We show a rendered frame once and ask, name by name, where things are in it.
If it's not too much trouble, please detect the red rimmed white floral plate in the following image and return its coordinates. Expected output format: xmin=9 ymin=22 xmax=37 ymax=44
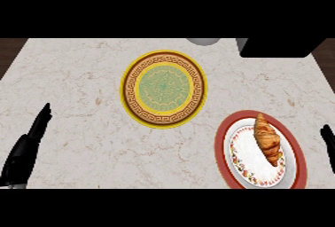
xmin=214 ymin=110 xmax=309 ymax=190

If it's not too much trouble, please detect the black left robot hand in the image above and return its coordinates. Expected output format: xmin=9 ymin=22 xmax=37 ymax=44
xmin=0 ymin=102 xmax=53 ymax=187

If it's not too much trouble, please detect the black box appliance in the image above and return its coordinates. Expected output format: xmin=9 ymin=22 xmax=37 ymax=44
xmin=238 ymin=37 xmax=328 ymax=59

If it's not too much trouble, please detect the golden brown croissant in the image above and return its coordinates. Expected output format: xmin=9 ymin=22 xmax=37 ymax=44
xmin=253 ymin=113 xmax=282 ymax=168

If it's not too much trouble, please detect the yellow and green patterned plate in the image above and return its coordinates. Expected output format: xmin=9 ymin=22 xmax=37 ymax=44
xmin=120 ymin=49 xmax=210 ymax=129

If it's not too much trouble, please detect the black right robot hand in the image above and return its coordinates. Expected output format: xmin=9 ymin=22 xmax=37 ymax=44
xmin=319 ymin=124 xmax=335 ymax=175

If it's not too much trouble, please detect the grey round object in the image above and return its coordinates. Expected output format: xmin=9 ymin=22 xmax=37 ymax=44
xmin=186 ymin=37 xmax=223 ymax=47

